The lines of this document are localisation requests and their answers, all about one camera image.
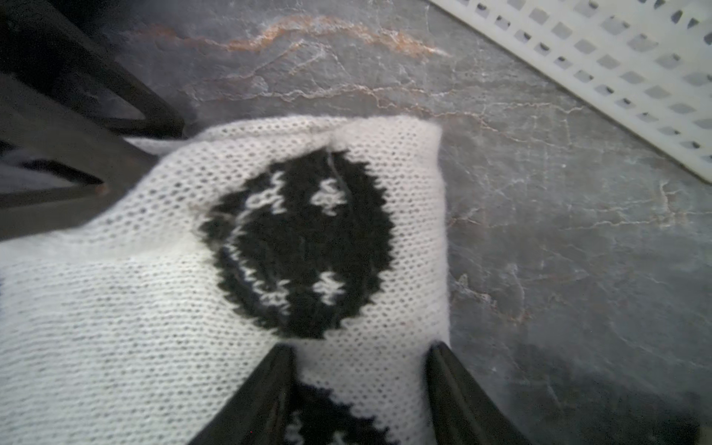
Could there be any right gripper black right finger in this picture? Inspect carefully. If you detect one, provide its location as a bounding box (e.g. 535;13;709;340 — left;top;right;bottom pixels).
426;342;531;445

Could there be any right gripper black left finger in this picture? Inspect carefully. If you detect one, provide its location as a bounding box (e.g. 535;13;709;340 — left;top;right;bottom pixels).
189;344;295;445

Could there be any white black smiley scarf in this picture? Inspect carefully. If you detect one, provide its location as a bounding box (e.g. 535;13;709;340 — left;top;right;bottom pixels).
1;116;449;444

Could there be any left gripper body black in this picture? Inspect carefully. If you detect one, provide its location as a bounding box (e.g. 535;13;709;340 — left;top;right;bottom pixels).
1;1;185;240

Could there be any white plastic perforated basket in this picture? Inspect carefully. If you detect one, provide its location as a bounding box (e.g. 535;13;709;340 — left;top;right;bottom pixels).
437;0;711;181

